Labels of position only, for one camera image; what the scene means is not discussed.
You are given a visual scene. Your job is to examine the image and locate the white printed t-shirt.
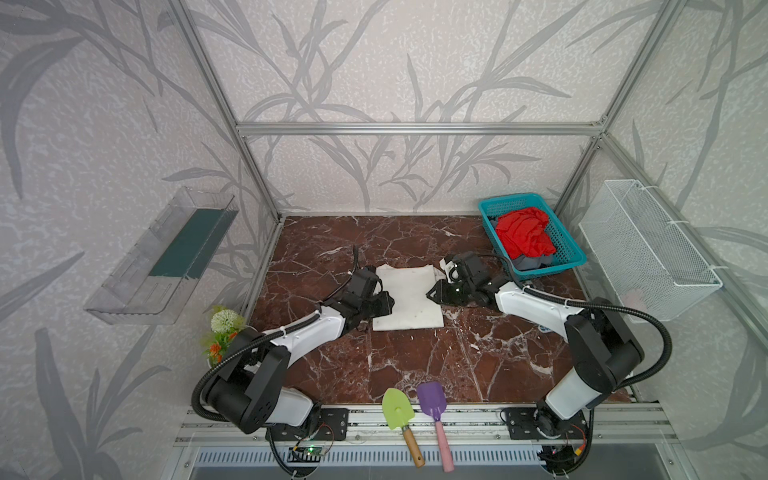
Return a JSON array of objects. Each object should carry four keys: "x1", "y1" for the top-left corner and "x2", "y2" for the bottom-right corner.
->
[{"x1": 372, "y1": 265, "x2": 444, "y2": 332}]

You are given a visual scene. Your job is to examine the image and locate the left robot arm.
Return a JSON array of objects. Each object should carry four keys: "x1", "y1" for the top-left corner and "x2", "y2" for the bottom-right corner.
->
[{"x1": 191, "y1": 266, "x2": 395, "y2": 436}]

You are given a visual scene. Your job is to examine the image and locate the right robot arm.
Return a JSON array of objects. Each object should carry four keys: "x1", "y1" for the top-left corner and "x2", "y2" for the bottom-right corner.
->
[{"x1": 427, "y1": 252, "x2": 645, "y2": 425}]

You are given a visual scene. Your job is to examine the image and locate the grey t-shirt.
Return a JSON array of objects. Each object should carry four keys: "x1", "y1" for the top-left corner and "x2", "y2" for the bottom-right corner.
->
[{"x1": 512, "y1": 255, "x2": 554, "y2": 271}]

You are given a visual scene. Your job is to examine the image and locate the red t-shirt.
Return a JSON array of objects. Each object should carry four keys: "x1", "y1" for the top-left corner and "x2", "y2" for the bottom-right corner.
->
[{"x1": 495, "y1": 207, "x2": 557, "y2": 260}]

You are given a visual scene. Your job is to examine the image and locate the teal plastic basket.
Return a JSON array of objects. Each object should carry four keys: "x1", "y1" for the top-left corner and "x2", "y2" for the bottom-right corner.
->
[{"x1": 478, "y1": 193, "x2": 587, "y2": 280}]

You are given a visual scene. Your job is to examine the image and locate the green toy shovel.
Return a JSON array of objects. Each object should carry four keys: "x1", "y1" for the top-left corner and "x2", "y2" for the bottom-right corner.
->
[{"x1": 382, "y1": 388, "x2": 425, "y2": 468}]

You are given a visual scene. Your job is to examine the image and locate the purple toy shovel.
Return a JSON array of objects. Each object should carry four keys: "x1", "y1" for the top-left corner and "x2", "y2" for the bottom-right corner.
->
[{"x1": 417, "y1": 381, "x2": 455, "y2": 473}]

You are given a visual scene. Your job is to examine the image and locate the potted artificial flowers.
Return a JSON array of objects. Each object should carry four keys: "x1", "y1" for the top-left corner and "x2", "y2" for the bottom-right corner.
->
[{"x1": 202, "y1": 305, "x2": 246, "y2": 367}]

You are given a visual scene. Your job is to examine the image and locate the small green circuit board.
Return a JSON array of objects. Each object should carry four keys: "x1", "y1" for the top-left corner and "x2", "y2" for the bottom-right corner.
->
[{"x1": 289, "y1": 445, "x2": 331, "y2": 463}]

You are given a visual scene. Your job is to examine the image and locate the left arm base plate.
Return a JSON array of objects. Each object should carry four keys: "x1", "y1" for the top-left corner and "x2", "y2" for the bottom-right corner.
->
[{"x1": 268, "y1": 407, "x2": 350, "y2": 441}]

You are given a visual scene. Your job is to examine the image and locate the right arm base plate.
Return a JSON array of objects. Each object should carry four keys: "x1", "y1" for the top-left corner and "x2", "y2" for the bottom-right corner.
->
[{"x1": 500, "y1": 404, "x2": 587, "y2": 440}]

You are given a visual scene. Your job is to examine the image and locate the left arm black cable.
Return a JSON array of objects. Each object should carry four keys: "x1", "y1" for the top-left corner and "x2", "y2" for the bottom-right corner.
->
[{"x1": 190, "y1": 244, "x2": 361, "y2": 478}]

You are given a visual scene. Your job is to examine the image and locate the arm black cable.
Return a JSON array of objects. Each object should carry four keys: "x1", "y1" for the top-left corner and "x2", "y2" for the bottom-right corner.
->
[
  {"x1": 479, "y1": 251, "x2": 674, "y2": 475},
  {"x1": 190, "y1": 244, "x2": 361, "y2": 478}
]

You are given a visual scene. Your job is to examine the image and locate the pink object in wire basket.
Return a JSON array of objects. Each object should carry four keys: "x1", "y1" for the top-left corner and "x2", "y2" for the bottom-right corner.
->
[{"x1": 621, "y1": 289, "x2": 648, "y2": 313}]

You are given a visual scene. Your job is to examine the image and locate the white wire mesh basket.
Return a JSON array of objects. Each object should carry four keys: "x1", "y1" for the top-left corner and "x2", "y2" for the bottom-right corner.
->
[{"x1": 579, "y1": 179, "x2": 723, "y2": 322}]

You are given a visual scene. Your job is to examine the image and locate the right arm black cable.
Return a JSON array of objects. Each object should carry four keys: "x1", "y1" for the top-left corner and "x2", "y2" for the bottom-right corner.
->
[{"x1": 479, "y1": 251, "x2": 674, "y2": 475}]

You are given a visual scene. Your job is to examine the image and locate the aluminium frame crossbar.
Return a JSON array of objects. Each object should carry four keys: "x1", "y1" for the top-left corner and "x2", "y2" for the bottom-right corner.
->
[{"x1": 236, "y1": 122, "x2": 603, "y2": 137}]

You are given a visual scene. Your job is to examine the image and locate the clear plastic wall shelf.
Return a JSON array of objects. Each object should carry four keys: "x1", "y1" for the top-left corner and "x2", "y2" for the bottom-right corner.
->
[{"x1": 84, "y1": 187, "x2": 239, "y2": 326}]

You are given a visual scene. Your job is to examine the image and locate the aluminium front rail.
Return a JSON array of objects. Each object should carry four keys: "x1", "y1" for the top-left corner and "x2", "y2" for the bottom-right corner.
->
[{"x1": 173, "y1": 403, "x2": 679, "y2": 448}]

